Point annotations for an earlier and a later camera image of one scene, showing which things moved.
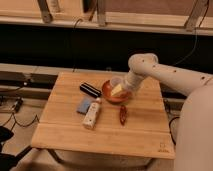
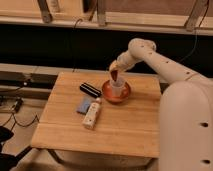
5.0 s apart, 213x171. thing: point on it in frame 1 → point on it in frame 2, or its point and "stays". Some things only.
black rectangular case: x=90 y=90 stays
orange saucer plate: x=118 y=98 stays
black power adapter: x=18 y=104 stays
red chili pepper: x=123 y=114 → x=114 y=74
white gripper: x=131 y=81 → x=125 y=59
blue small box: x=84 y=105 stays
